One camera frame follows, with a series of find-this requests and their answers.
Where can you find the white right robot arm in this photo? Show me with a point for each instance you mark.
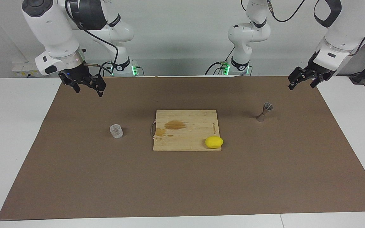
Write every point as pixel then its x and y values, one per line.
pixel 52 28

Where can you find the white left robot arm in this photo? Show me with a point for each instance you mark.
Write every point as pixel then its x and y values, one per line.
pixel 249 31

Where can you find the metal jigger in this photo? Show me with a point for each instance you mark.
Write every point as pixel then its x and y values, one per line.
pixel 267 107

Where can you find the wooden cutting board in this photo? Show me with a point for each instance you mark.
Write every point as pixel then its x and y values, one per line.
pixel 188 136

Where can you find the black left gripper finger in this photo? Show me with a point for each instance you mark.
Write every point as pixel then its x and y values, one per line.
pixel 298 76
pixel 318 80

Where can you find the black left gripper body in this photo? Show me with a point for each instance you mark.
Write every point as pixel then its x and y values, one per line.
pixel 320 68

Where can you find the yellow lemon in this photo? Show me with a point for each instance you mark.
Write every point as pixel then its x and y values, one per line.
pixel 214 142

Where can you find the white power strip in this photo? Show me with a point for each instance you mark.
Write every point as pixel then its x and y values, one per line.
pixel 24 68

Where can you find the brown table mat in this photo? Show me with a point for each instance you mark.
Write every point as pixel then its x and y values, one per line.
pixel 182 183

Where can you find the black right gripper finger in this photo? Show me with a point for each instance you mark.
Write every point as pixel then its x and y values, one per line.
pixel 74 86
pixel 99 83

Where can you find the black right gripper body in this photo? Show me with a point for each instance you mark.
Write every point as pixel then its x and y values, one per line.
pixel 74 75

